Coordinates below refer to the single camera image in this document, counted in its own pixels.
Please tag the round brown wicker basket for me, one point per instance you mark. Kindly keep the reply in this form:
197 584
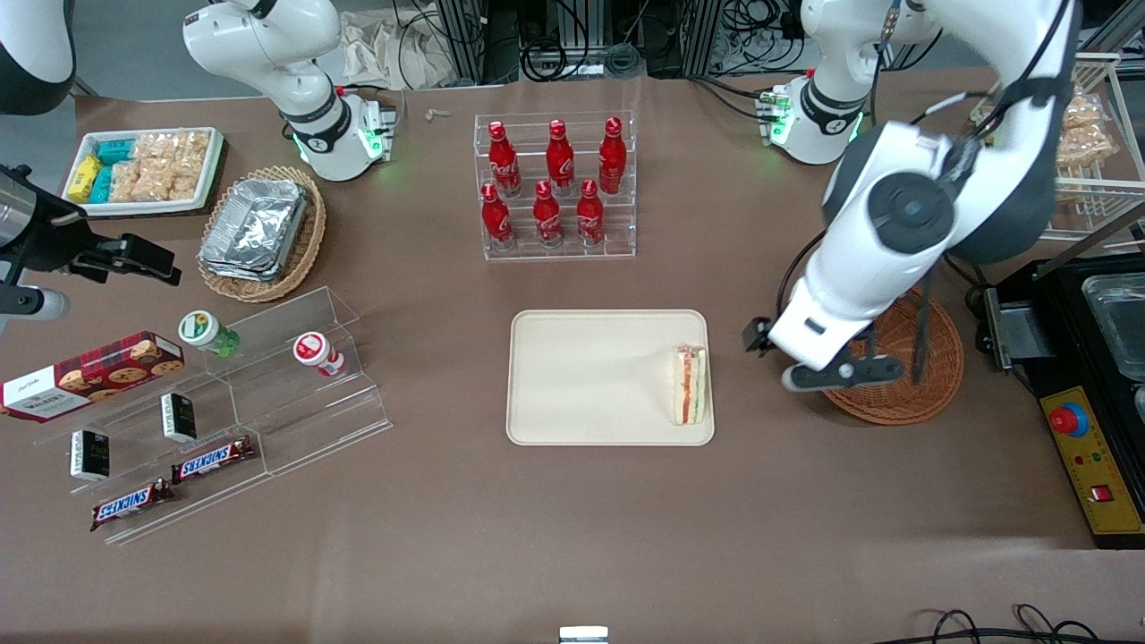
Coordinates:
941 358

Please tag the white rectangular snack tray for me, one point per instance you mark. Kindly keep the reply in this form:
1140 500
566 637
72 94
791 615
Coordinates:
134 207

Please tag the red tartan cookie box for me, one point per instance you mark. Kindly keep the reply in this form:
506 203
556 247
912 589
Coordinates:
89 376

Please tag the green cap drink bottle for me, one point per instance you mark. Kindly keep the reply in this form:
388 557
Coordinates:
201 329

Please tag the snickers chocolate bar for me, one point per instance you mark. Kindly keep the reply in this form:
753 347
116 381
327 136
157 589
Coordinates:
213 459
130 504

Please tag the clear acrylic bottle rack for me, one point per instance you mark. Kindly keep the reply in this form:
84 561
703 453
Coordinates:
572 253

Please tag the small beige scrap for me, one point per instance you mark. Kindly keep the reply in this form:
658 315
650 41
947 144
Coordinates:
438 114

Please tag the clear rectangular container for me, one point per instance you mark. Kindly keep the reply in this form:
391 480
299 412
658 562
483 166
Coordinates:
1118 322

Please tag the red cap drink bottle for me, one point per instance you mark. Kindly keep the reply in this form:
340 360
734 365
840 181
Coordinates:
313 349

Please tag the beige plastic tray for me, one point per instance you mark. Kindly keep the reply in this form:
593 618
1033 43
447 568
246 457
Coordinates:
590 376

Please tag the triangular sandwich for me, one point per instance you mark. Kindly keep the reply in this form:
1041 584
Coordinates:
689 385

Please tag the yellow snack packet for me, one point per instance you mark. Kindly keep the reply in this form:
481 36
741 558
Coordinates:
83 177

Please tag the stacked aluminium foil trays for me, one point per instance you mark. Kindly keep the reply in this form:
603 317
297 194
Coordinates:
255 224

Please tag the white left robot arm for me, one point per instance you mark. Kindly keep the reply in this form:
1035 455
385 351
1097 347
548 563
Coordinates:
841 295

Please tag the aluminium frame post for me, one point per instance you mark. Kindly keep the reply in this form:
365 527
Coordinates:
698 36
461 36

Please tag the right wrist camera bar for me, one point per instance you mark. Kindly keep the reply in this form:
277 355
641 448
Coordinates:
36 306

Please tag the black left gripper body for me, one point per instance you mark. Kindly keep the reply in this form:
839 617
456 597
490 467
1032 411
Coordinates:
757 337

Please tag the clear acrylic stepped shelf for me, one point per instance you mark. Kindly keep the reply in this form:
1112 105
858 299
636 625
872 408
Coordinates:
295 429

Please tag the black control machine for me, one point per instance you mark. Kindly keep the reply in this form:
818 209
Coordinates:
1118 420

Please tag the yellow control panel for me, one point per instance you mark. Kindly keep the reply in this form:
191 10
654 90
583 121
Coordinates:
1096 465

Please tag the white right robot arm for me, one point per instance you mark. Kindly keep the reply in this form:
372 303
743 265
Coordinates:
268 45

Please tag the cracker bag on rack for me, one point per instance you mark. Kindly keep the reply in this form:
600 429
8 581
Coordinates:
1087 125

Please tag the red cola bottle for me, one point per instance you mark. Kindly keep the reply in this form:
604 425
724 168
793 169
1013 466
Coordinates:
503 159
496 219
612 154
560 156
589 215
547 216

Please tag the teal snack packet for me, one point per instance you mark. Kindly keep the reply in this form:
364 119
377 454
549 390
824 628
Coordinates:
116 150
102 183

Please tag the red emergency stop button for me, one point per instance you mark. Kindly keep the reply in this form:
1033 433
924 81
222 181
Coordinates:
1070 419

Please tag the rice cracker bag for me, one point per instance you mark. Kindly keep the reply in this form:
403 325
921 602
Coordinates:
188 182
154 148
191 148
130 183

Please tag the oval light wicker basket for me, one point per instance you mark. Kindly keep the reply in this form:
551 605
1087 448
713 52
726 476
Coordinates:
310 241

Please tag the small silver metal bracket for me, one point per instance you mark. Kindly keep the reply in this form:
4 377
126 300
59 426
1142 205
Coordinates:
583 636

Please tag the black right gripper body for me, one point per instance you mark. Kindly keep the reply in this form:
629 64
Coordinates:
46 244

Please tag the small black white box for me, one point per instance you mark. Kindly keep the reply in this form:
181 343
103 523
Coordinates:
89 454
179 418

